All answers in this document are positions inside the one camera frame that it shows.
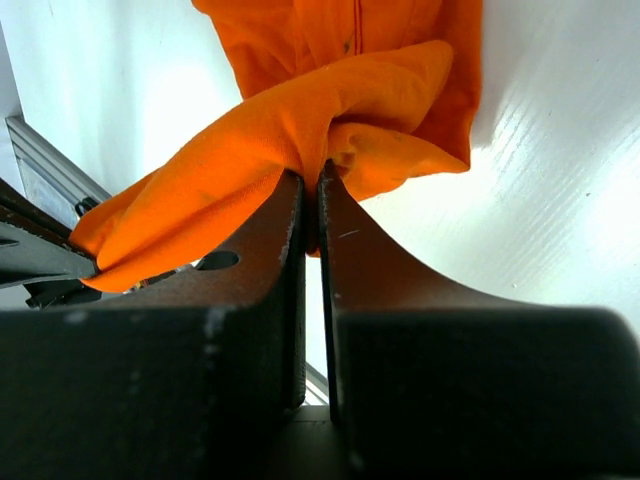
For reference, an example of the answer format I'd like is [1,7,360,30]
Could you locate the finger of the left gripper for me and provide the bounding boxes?
[1,182,97,288]

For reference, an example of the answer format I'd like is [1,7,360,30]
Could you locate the aluminium mounting rail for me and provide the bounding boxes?
[5,115,111,228]

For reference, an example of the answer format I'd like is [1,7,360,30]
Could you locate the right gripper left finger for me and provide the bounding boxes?
[1,173,305,479]

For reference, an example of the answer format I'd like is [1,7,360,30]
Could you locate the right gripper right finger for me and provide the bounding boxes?
[318,166,639,479]

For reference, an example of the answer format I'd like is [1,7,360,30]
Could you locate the orange t shirt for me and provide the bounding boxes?
[71,1,483,293]

